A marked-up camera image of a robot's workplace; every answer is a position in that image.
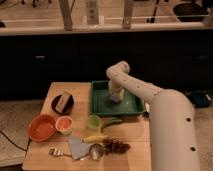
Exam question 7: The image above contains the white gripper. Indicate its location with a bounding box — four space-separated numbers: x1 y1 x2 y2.
108 80 124 95

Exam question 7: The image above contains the yellow blue sponge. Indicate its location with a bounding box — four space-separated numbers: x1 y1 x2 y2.
110 93 124 103

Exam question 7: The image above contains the green plastic tray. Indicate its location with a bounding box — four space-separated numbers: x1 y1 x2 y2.
90 81 144 117

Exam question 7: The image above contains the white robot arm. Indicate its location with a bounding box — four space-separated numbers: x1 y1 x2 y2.
106 61 201 171

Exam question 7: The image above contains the green pepper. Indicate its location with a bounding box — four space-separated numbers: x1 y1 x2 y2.
100 119 123 132

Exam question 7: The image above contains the black spoon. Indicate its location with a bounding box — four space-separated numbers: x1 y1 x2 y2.
143 111 149 118

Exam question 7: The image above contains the light green cup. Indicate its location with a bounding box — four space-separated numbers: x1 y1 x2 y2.
86 115 102 131

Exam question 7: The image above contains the yellow corn cob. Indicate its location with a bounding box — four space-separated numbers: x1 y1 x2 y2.
82 134 108 143

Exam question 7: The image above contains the bunch of dark grapes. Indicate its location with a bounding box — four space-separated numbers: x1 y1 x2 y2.
103 139 130 154

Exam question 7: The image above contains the slice of cake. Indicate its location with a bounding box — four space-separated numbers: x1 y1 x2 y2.
55 91 72 113

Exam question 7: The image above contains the small orange cup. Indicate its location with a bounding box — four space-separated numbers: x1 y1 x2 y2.
55 116 73 135

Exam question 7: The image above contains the blue grey cloth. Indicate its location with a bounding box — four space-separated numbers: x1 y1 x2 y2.
68 136 91 160

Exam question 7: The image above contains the orange bowl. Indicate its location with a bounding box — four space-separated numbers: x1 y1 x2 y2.
28 114 56 142

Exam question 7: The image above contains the black cable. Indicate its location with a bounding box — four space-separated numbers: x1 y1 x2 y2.
0 129 28 153

